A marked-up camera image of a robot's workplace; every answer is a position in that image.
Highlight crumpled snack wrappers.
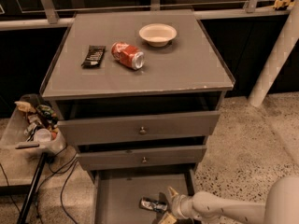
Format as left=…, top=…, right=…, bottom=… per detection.
left=15, top=101, right=59, bottom=141

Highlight white diagonal post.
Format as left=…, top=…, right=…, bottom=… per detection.
left=248, top=0, right=299, bottom=107

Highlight grey drawer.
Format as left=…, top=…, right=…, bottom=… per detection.
left=58, top=111, right=220, bottom=146
left=78, top=146, right=206, bottom=171
left=93, top=165, right=195, bottom=224

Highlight white paper bowl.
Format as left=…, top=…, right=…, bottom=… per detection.
left=139, top=23, right=177, bottom=48

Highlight clear plastic bin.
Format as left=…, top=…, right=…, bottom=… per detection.
left=1, top=94, right=65, bottom=157

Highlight black stand leg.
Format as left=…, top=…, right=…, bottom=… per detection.
left=17, top=153, right=48, bottom=224

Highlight red soda can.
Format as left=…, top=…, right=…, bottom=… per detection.
left=111, top=42, right=145, bottom=70

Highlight black snack bar packet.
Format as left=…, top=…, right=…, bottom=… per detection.
left=81, top=45, right=106, bottom=68

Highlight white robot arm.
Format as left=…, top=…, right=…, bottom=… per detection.
left=158, top=176, right=299, bottom=224

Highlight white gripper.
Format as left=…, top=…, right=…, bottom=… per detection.
left=158, top=187, right=193, bottom=224

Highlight grey drawer cabinet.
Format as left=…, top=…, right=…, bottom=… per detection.
left=39, top=8, right=235, bottom=224

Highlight black floor cable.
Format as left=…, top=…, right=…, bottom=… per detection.
left=0, top=147, right=80, bottom=224

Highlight grey bottom drawer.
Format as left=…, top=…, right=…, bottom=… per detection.
left=93, top=165, right=195, bottom=224

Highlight white plastic cup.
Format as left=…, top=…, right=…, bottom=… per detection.
left=34, top=129, right=52, bottom=142

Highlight silver blue redbull can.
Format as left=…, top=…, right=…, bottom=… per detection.
left=140, top=197, right=168, bottom=213

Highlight grey top drawer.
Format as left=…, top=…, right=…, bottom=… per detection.
left=58, top=111, right=220, bottom=146

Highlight yellow black clamp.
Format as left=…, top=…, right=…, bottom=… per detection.
left=273, top=0, right=293, bottom=10

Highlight grey middle drawer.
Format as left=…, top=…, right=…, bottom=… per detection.
left=78, top=146, right=206, bottom=171

